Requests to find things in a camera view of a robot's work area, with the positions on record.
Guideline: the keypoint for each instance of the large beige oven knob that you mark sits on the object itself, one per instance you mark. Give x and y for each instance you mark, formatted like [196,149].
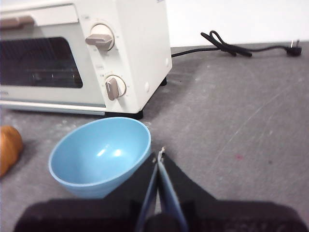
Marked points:
[101,36]

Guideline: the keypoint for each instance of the white glass oven door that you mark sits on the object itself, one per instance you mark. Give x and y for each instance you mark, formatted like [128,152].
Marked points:
[89,72]

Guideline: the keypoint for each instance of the brown potato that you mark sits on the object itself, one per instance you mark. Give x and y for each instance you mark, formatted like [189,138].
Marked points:
[8,149]

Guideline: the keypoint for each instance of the blue ribbed bowl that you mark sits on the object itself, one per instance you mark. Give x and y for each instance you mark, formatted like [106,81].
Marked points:
[96,154]

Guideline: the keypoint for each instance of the small beige oven knob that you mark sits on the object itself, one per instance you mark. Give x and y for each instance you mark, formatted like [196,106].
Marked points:
[113,88]

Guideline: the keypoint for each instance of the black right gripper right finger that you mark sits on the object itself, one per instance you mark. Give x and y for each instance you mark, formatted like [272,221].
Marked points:
[217,215]

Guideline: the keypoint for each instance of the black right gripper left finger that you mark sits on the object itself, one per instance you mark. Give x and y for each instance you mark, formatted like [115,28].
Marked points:
[96,215]

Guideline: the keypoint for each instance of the black oven foot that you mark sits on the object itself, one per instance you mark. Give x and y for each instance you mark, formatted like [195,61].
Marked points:
[164,81]
[137,115]

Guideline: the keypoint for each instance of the white toaster oven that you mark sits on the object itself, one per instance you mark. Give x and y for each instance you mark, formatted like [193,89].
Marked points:
[140,48]

